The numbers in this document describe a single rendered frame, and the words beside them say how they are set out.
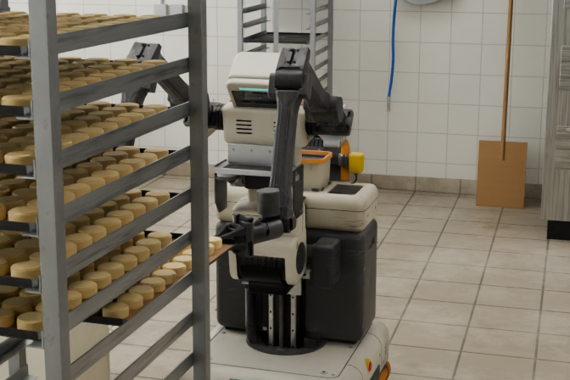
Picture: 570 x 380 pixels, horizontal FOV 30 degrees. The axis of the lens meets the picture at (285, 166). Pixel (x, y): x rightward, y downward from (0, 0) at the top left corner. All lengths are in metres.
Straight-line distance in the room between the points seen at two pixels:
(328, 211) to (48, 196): 2.07
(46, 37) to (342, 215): 2.14
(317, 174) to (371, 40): 3.56
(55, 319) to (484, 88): 5.59
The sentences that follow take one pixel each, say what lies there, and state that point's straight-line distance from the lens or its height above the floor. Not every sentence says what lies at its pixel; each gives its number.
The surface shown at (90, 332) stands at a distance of 3.58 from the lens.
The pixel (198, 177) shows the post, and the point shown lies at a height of 1.18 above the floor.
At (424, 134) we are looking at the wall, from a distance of 7.15.
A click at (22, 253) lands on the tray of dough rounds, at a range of 1.81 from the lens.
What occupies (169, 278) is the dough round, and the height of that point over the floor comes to 0.97.
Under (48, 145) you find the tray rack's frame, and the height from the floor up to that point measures 1.36.
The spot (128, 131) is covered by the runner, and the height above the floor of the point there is 1.32.
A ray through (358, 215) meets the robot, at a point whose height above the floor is 0.75.
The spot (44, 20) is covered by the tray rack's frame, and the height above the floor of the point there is 1.54.
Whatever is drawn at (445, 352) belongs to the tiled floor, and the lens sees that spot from 4.49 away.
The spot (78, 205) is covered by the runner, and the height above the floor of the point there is 1.23.
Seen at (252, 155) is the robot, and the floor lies 1.00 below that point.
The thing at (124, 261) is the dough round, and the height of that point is 1.06.
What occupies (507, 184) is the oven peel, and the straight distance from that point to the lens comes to 6.87.
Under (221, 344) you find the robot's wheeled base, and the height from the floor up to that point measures 0.28.
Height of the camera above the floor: 1.66
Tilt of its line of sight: 12 degrees down
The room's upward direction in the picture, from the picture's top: straight up
